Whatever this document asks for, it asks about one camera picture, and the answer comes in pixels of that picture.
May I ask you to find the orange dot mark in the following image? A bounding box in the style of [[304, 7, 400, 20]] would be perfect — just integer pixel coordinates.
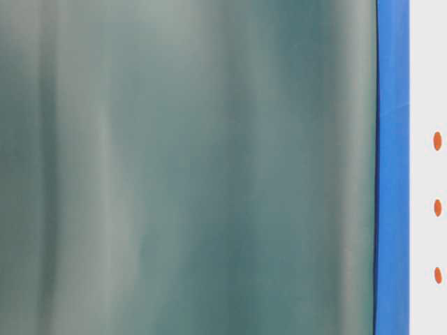
[[433, 131, 442, 151], [434, 199, 442, 217], [434, 267, 442, 284]]

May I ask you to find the middle orange dot mark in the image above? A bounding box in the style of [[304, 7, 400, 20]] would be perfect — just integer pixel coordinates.
[[434, 199, 442, 217]]

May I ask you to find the green curtain backdrop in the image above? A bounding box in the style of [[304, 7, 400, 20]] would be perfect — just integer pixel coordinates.
[[1, 1, 376, 334]]

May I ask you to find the blue table mat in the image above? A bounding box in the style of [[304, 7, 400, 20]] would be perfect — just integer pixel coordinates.
[[374, 1, 410, 334]]

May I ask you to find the large white base board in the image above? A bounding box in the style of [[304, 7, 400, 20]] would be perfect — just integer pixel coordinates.
[[410, 0, 446, 334]]

